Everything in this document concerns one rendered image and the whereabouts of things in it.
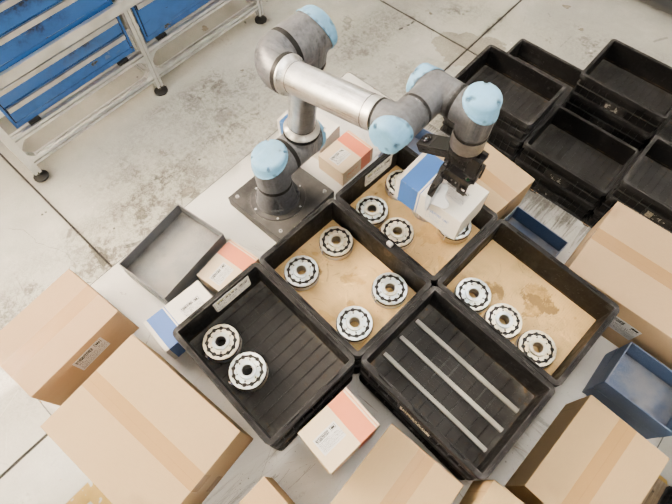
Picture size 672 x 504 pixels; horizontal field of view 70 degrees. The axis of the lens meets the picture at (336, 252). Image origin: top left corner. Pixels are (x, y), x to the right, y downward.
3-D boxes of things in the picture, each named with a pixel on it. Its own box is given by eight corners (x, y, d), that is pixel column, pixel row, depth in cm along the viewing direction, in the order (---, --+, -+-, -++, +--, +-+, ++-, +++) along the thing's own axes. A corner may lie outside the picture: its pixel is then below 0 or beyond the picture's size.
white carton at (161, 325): (175, 359, 146) (165, 352, 138) (153, 331, 150) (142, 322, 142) (227, 316, 152) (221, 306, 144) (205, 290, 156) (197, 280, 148)
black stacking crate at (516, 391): (357, 370, 134) (359, 360, 123) (427, 299, 143) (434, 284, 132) (470, 482, 121) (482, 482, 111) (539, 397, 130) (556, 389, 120)
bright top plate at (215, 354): (195, 344, 133) (194, 344, 132) (221, 317, 136) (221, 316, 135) (221, 367, 130) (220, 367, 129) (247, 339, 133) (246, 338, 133)
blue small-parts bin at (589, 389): (581, 392, 141) (592, 387, 135) (605, 353, 146) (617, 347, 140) (646, 439, 135) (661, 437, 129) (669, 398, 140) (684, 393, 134)
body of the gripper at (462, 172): (462, 199, 113) (475, 168, 103) (432, 178, 116) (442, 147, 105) (480, 179, 116) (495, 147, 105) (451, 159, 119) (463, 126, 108)
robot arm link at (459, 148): (445, 133, 101) (468, 111, 104) (441, 147, 105) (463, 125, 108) (475, 152, 99) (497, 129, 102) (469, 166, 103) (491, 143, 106)
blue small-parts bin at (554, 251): (484, 242, 163) (490, 233, 157) (511, 215, 168) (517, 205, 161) (534, 281, 157) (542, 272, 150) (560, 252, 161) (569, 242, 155)
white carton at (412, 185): (393, 196, 131) (397, 177, 123) (420, 169, 135) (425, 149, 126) (453, 240, 125) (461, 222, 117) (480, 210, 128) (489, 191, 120)
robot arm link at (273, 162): (248, 181, 158) (239, 154, 146) (277, 157, 162) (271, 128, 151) (274, 201, 153) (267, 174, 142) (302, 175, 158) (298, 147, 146)
